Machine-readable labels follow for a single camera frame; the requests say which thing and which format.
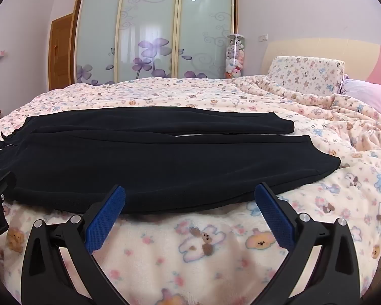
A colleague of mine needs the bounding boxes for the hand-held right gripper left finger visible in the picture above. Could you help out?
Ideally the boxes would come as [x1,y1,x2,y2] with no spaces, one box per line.
[21,185,126,305]

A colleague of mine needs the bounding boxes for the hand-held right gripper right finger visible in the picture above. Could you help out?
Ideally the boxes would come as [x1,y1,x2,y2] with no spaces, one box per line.
[255,182,361,305]

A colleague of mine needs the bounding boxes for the black pants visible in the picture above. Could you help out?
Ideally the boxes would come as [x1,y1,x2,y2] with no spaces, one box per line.
[0,107,341,215]

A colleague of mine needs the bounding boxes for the bear print blanket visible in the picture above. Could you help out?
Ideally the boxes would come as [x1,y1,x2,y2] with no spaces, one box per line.
[0,74,381,305]

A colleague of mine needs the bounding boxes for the bear print pillow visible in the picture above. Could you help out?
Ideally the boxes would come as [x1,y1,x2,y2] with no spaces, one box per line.
[267,56,346,96]

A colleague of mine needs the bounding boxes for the purple pillow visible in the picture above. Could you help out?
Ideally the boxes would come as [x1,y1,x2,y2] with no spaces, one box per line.
[339,74,381,124]

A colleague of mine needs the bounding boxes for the clear tube of plush toys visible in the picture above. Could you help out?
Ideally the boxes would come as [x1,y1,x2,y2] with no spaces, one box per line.
[225,34,246,79]

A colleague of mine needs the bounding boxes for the wooden door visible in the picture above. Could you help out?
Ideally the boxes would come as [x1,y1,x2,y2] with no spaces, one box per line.
[47,13,74,91]

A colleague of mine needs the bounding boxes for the cream and pink headboard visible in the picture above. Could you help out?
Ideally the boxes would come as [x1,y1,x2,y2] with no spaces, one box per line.
[262,38,381,86]

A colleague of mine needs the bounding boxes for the floral glass sliding wardrobe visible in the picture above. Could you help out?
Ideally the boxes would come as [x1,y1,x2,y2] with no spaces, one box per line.
[69,0,238,86]

